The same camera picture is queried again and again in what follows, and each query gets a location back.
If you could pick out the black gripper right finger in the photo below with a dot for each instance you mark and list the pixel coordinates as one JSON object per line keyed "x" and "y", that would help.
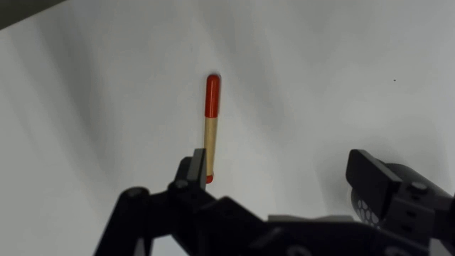
{"x": 392, "y": 199}

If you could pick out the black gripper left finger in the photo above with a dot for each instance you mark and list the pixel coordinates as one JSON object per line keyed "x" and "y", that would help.
{"x": 136, "y": 213}

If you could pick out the red and beige marker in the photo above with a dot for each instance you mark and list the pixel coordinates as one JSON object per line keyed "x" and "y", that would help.
{"x": 212, "y": 118}

